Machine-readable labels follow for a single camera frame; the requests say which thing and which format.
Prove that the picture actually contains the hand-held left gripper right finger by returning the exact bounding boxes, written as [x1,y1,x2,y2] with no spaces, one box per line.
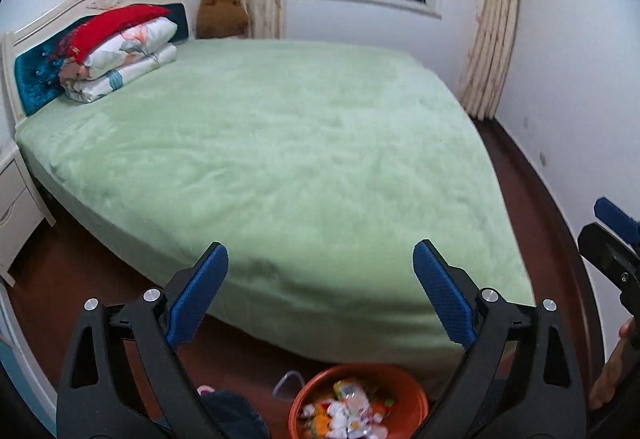
[412,239,588,439]

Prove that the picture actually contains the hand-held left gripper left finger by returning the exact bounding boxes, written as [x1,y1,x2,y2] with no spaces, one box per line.
[56,241,231,439]

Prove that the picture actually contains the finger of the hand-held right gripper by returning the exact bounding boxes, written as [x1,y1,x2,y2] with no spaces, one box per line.
[577,221,640,351]
[593,197,640,248]

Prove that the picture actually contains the orange plastic basin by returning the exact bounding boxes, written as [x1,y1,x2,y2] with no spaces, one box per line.
[288,364,430,439]

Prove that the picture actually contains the pile of wrappers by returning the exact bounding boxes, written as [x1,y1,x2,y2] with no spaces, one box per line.
[299,379,397,439]

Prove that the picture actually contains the person's right hand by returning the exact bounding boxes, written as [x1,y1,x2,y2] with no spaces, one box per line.
[589,318,635,412]

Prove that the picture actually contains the clear plastic piece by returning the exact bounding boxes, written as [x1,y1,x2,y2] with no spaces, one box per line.
[273,370,306,403]

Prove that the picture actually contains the person's left leg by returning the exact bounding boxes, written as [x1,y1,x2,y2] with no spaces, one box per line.
[199,390,271,439]

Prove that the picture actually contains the bed with green sheet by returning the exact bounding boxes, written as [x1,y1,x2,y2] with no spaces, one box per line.
[15,39,537,366]

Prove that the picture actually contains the cartoon printed white wardrobe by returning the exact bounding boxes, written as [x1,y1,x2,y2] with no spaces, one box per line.
[0,289,57,431]

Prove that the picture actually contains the white nightstand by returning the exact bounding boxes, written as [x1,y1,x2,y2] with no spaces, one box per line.
[0,143,57,288]

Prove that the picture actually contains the folded white quilt blue print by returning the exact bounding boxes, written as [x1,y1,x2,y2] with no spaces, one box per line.
[59,44,179,104]

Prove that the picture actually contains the folded floral quilt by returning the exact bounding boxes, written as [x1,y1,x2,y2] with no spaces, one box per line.
[82,17,179,70]

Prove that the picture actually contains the white blue bed headboard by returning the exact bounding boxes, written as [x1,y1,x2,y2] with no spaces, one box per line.
[2,0,194,130]

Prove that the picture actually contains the red blanket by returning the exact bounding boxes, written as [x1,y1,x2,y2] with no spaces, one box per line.
[59,4,172,66]

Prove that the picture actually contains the brown teddy bear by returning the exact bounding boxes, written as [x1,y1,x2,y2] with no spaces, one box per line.
[195,0,251,40]

